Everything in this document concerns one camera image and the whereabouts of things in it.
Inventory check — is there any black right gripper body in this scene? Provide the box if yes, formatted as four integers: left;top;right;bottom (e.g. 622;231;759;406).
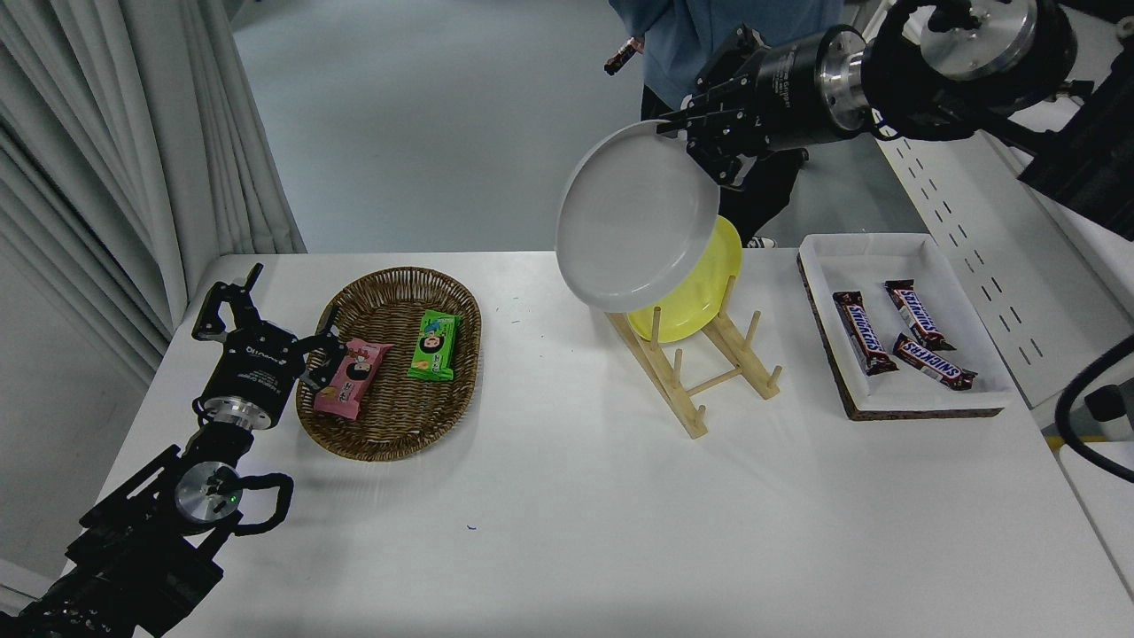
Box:
726;30;839;154

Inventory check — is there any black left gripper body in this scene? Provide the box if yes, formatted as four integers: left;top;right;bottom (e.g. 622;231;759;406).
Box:
200;323;307;415

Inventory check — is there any grey plate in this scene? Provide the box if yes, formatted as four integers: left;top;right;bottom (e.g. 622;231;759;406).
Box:
555;120;722;313

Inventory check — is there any yellow plate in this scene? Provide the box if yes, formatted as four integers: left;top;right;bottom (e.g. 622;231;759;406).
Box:
625;215;743;345

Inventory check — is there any wooden plate rack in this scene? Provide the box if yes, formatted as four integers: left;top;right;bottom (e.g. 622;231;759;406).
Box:
605;275;784;440

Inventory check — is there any pink snack bar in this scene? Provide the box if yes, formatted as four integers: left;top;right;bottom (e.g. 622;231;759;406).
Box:
313;338;394;421

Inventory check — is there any person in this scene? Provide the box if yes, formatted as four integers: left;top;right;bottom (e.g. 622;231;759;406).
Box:
610;0;844;249

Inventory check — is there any brown oval wicker basket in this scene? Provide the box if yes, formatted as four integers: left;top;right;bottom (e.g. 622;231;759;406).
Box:
295;266;484;463

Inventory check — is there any green snack bar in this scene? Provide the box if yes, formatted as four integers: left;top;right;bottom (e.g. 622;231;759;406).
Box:
408;309;464;382

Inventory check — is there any white rectangular tray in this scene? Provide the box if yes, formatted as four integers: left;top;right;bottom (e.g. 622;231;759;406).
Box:
797;233;1024;417

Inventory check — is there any white pleated curtain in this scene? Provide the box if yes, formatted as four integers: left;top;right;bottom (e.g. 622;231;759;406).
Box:
0;0;308;391

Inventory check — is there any black cylindrical stand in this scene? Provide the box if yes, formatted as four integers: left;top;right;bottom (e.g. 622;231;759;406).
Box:
1085;379;1134;442

